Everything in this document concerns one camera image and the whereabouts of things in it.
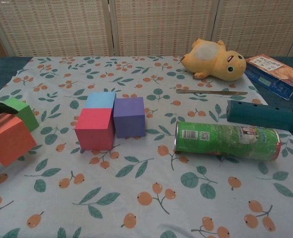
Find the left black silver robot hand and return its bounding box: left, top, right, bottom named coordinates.
left=0, top=101, right=18, bottom=165

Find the green foam cube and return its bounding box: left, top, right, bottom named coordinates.
left=4, top=97, right=40, bottom=132

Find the orange foam cube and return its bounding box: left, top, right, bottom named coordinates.
left=0, top=115, right=37, bottom=167

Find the pink foam cube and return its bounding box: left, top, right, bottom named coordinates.
left=74, top=108, right=115, bottom=151

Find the light blue foam cube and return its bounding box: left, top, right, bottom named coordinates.
left=84, top=92, right=117, bottom=110

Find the purple foam cube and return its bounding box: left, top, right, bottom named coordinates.
left=113, top=97, right=147, bottom=138

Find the floral print tablecloth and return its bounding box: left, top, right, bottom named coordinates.
left=0, top=56, right=293, bottom=238

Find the bamboo folding screen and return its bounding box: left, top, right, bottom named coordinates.
left=0, top=0, right=293, bottom=58

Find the metal table knife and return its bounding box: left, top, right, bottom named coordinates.
left=175, top=89, right=248, bottom=96

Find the yellow plush toy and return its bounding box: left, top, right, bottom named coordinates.
left=180, top=38, right=247, bottom=82

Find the green chips can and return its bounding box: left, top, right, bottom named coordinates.
left=173, top=120, right=282, bottom=161

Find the teal cylinder with holes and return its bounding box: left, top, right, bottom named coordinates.
left=226, top=100, right=293, bottom=133

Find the blue orange cookie box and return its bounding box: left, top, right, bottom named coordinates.
left=244, top=54, right=293, bottom=101

